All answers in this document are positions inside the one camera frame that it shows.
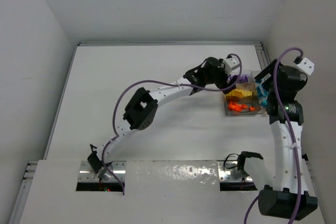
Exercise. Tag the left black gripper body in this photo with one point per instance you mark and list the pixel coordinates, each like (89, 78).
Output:
(228, 86)

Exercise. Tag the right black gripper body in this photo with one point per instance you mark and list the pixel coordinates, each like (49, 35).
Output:
(266, 74)

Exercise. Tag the small lilac lego piece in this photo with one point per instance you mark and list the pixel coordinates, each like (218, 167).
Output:
(243, 78)

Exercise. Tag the yellow lego plate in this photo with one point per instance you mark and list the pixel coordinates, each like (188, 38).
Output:
(240, 93)

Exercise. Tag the large orange curved lego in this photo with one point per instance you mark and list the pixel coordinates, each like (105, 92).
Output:
(234, 106)

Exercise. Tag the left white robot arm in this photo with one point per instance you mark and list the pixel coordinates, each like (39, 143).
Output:
(140, 111)

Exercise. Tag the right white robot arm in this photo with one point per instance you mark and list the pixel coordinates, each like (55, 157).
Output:
(284, 193)

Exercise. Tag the tall clear side container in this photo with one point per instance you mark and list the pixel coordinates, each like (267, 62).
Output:
(255, 73)

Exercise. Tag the amber tinted plastic container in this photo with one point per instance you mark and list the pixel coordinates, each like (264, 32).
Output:
(246, 86)

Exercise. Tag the grey clear plastic container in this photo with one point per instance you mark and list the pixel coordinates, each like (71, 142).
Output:
(254, 104)

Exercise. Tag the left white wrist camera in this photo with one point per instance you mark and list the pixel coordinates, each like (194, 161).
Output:
(230, 64)

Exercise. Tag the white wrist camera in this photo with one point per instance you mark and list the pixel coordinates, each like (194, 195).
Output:
(305, 65)
(230, 64)

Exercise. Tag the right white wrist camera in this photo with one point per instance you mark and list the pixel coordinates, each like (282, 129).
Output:
(305, 65)

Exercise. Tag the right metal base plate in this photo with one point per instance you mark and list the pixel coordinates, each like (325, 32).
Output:
(228, 172)

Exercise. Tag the metal base plate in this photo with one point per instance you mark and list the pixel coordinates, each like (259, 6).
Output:
(228, 172)
(87, 175)

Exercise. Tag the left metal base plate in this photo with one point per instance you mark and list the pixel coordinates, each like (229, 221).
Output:
(87, 175)

